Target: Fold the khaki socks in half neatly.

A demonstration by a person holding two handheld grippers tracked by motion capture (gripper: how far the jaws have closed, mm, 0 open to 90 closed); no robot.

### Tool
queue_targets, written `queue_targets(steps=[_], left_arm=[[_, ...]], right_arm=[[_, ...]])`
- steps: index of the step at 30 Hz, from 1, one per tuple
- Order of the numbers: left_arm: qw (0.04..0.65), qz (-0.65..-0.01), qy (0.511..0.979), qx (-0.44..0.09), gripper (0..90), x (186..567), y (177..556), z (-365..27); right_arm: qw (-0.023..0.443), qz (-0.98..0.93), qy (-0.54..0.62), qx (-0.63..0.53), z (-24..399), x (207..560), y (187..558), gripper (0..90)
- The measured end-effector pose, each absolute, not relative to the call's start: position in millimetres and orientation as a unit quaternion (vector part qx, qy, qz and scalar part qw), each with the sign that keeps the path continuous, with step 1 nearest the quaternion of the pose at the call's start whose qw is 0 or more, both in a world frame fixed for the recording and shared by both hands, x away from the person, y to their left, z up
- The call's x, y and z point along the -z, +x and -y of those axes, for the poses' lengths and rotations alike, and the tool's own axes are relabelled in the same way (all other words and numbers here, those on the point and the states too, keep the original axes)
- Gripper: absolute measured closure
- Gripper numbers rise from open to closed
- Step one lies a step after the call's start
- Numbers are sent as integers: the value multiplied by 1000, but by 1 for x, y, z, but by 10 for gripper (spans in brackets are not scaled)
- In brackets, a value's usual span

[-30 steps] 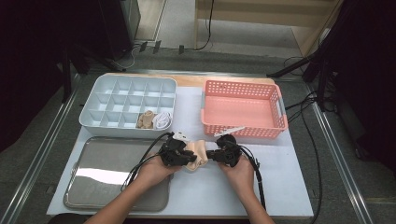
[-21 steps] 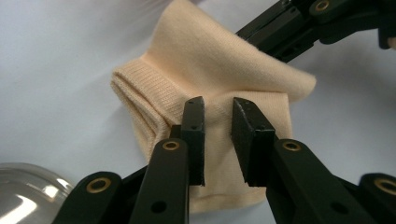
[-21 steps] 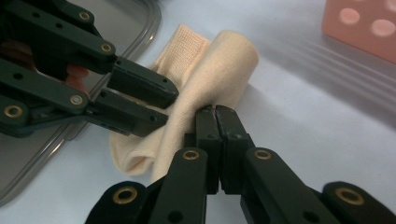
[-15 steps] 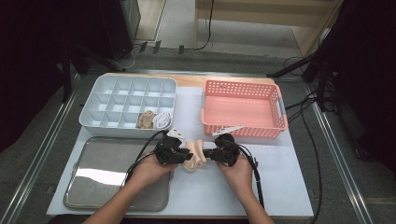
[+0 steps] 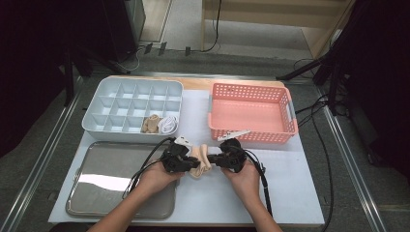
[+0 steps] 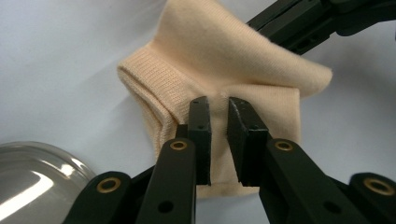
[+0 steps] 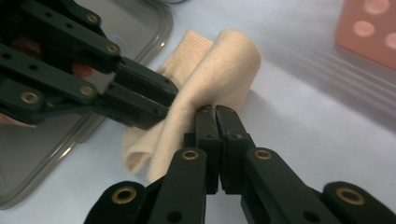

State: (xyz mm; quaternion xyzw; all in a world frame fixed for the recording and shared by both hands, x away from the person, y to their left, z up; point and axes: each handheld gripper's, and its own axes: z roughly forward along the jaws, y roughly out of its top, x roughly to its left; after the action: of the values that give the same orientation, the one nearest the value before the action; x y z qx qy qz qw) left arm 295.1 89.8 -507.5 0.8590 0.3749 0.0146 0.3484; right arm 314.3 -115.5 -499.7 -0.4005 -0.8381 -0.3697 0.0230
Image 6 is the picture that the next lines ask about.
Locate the metal tray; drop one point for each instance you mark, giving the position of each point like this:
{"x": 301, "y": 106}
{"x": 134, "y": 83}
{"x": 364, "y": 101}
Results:
{"x": 37, "y": 186}

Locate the pale peach sock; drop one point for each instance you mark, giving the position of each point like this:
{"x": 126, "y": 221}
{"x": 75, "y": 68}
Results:
{"x": 146, "y": 102}
{"x": 218, "y": 46}

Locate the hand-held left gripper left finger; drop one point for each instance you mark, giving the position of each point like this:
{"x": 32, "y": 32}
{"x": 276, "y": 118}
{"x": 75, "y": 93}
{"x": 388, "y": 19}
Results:
{"x": 200, "y": 143}

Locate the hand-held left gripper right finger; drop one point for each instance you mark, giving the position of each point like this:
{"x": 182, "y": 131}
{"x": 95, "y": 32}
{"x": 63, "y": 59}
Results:
{"x": 246, "y": 146}

